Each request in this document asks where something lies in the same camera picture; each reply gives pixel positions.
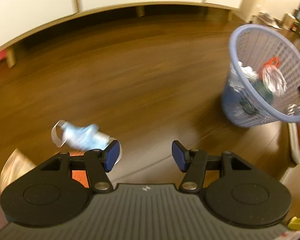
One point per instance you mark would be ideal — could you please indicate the white tissue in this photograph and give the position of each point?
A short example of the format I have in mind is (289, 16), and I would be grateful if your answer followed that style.
(234, 81)

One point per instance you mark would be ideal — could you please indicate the blue surgical face mask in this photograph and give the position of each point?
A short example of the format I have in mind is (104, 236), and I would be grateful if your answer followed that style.
(79, 138)

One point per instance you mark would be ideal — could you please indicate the beige pedal trash bin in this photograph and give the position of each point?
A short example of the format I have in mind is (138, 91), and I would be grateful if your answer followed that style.
(250, 9)

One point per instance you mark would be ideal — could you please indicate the clear plastic water bottle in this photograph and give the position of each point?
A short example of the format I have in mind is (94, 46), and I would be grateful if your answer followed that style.
(272, 85)

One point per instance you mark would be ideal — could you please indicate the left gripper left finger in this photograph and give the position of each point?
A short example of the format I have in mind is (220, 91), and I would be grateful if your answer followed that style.
(47, 195)

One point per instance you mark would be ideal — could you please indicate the grey sneakers pair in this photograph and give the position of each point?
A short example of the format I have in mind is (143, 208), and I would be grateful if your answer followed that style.
(268, 20)

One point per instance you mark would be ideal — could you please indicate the brown paper bag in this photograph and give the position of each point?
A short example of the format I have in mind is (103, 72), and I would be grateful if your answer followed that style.
(290, 22)

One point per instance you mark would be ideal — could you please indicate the blue white milk carton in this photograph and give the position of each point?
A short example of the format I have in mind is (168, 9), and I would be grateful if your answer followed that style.
(235, 106)

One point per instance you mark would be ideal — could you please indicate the beige snack bag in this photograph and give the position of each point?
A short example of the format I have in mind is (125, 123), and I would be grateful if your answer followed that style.
(16, 166)

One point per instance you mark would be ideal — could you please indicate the red plastic bag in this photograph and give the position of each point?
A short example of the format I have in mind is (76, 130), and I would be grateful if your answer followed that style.
(274, 62)

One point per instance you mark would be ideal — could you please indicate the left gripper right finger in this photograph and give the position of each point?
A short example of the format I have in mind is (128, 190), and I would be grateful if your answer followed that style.
(231, 188)

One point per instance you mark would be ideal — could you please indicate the lavender plastic waste basket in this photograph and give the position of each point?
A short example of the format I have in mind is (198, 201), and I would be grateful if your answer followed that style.
(253, 45)

